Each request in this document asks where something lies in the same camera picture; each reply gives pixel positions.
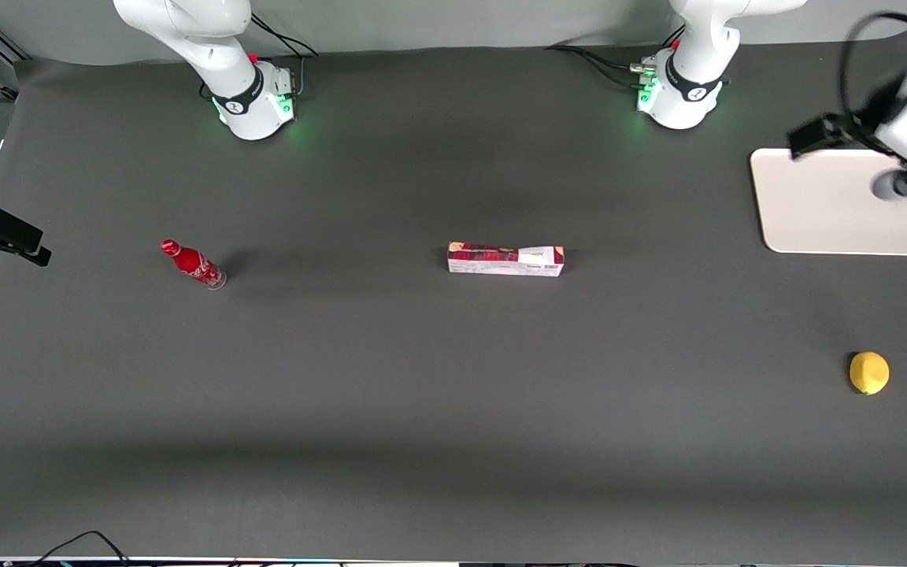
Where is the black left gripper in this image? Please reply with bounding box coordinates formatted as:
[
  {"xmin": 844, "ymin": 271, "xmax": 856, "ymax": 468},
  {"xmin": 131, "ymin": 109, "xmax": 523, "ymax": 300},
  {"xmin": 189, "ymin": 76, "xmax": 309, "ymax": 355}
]
[{"xmin": 787, "ymin": 98, "xmax": 905, "ymax": 161}]

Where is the beige plastic tray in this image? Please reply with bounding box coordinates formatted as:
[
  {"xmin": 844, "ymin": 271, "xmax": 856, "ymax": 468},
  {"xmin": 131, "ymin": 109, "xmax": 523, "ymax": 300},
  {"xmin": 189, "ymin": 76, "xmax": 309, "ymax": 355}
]
[{"xmin": 750, "ymin": 148, "xmax": 907, "ymax": 257}]

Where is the red cola bottle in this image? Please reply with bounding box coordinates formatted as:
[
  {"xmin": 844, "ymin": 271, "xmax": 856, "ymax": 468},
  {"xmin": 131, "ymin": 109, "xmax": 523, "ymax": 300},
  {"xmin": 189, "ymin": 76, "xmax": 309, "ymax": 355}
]
[{"xmin": 161, "ymin": 239, "xmax": 228, "ymax": 291}]

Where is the yellow lemon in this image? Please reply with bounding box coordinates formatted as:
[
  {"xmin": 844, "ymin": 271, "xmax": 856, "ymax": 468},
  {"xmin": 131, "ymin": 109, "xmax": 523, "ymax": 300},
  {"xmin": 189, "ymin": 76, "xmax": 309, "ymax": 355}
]
[{"xmin": 850, "ymin": 351, "xmax": 890, "ymax": 395}]

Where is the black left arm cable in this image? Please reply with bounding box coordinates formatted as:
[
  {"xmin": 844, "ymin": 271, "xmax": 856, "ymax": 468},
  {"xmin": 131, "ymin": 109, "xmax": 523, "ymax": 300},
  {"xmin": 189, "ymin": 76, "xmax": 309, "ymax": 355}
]
[{"xmin": 838, "ymin": 9, "xmax": 907, "ymax": 119}]

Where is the black left base cable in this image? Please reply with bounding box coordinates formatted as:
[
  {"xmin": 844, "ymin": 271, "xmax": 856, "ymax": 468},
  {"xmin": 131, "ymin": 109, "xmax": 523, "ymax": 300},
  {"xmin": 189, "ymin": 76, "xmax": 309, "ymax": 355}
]
[
  {"xmin": 545, "ymin": 44, "xmax": 645, "ymax": 73},
  {"xmin": 579, "ymin": 54, "xmax": 648, "ymax": 91}
]

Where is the black base cable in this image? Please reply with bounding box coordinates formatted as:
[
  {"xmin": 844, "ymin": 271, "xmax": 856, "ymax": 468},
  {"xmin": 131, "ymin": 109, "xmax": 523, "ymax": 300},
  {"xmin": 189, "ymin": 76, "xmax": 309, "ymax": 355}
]
[
  {"xmin": 579, "ymin": 54, "xmax": 648, "ymax": 91},
  {"xmin": 545, "ymin": 44, "xmax": 645, "ymax": 73},
  {"xmin": 250, "ymin": 13, "xmax": 320, "ymax": 97}
]

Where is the black table edge cable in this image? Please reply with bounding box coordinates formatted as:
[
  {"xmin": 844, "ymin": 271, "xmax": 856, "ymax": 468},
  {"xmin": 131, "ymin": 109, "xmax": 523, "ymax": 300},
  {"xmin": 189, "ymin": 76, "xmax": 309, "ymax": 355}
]
[{"xmin": 27, "ymin": 530, "xmax": 131, "ymax": 567}]

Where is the black right base cable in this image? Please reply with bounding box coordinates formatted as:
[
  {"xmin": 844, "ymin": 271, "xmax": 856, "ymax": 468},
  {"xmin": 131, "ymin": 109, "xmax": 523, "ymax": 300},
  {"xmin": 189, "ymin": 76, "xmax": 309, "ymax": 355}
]
[{"xmin": 250, "ymin": 13, "xmax": 320, "ymax": 97}]

